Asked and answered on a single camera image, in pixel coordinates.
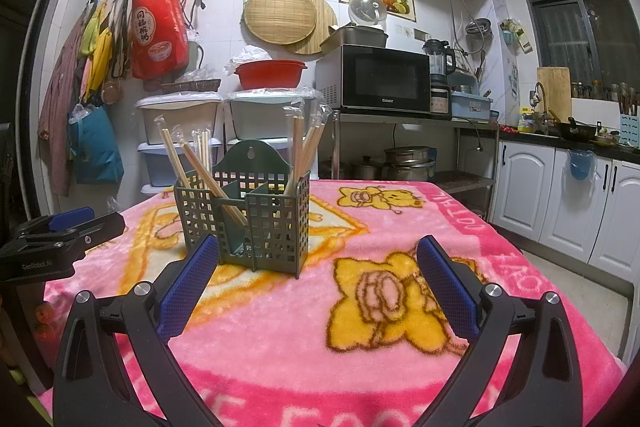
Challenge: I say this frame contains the stainless steel rack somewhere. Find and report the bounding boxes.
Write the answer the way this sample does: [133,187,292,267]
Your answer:
[317,109,501,220]

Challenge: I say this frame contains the dark window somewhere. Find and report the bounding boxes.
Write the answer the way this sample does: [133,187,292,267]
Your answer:
[510,0,640,98]

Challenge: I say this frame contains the hanging steel pot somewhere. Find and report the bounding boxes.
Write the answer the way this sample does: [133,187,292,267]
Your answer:
[465,18,493,52]

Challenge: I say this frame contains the metal faucet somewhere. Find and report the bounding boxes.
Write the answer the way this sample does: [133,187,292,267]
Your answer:
[530,82,548,118]

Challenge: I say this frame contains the red plastic basin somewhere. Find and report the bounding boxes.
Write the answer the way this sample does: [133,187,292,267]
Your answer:
[234,60,308,90]

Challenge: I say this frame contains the pink printed blanket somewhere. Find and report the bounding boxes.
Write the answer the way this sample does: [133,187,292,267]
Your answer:
[42,179,626,427]

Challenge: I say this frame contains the yellow hanging cloths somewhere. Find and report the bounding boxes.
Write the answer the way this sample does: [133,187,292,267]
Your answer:
[80,2,113,102]

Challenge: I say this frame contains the wooden cutting board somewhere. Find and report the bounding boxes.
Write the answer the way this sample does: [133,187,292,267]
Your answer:
[537,66,572,122]

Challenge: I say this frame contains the person's left hand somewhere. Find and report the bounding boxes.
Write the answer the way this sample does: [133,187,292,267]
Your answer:
[34,302,57,343]

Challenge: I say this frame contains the black blender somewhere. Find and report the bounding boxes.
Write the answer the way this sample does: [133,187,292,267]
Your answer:
[422,39,457,118]

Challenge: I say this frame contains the group of wooden chopsticks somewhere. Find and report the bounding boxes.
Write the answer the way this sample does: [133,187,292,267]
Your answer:
[155,107,333,228]

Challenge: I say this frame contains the light round bamboo tray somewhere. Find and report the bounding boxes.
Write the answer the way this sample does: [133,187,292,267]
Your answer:
[243,0,318,45]

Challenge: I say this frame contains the wicker basket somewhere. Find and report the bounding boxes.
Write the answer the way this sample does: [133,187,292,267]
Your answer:
[161,79,222,95]

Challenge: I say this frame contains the pale green wall holder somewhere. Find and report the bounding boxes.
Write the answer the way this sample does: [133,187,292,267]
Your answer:
[501,18,533,54]

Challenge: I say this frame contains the large steel pot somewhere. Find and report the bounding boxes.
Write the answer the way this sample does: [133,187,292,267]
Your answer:
[384,147,436,182]

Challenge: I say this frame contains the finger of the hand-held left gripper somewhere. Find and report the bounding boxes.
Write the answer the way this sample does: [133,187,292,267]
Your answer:
[0,213,126,253]
[10,207,96,238]

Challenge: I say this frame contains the black microwave oven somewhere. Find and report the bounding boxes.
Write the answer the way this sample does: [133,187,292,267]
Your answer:
[316,44,432,115]

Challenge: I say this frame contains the clear glass lid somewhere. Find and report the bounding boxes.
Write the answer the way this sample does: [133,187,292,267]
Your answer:
[348,0,388,30]

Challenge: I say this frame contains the red printed bag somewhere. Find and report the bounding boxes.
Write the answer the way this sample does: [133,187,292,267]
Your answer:
[129,0,191,80]

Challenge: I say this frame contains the black wok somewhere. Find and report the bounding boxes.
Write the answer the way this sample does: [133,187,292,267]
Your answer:
[557,119,598,140]

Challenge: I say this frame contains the large round bamboo mat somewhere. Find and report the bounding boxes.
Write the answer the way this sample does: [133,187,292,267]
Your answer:
[285,0,338,55]

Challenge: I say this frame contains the white kitchen cabinet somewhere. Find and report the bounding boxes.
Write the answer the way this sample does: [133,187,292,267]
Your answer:
[492,139,640,293]

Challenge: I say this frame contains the pink hanging garment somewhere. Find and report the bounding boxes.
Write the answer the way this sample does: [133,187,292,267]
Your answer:
[37,14,88,198]

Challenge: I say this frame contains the cream storage bin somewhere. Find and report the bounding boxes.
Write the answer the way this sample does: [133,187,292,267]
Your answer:
[136,93,223,146]

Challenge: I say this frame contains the small steel pot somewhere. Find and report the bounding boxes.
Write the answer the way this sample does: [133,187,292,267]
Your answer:
[350,157,383,180]

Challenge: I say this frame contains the dark green perforated utensil holder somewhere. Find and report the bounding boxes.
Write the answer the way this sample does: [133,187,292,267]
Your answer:
[173,139,312,280]

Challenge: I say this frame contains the metal baking pan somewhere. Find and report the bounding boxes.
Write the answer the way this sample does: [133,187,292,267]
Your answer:
[320,25,389,48]

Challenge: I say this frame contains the grey-green storage bin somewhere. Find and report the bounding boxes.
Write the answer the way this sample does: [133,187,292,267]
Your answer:
[223,90,321,142]

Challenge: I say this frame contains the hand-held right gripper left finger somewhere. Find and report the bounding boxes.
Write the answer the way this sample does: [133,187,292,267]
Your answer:
[52,236,221,427]

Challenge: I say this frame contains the blue hanging plastic bag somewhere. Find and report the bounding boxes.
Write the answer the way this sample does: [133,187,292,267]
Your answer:
[567,149,596,182]

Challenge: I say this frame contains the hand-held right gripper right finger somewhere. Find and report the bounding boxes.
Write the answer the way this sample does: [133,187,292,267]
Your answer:
[415,234,586,427]

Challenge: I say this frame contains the white plastic bag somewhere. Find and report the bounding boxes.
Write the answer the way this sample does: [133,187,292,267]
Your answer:
[225,47,273,75]

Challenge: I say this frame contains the teal hanging bag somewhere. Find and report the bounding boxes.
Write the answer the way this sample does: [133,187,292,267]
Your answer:
[68,104,125,185]

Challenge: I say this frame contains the light blue box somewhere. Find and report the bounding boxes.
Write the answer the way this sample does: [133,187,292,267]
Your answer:
[450,89,493,120]

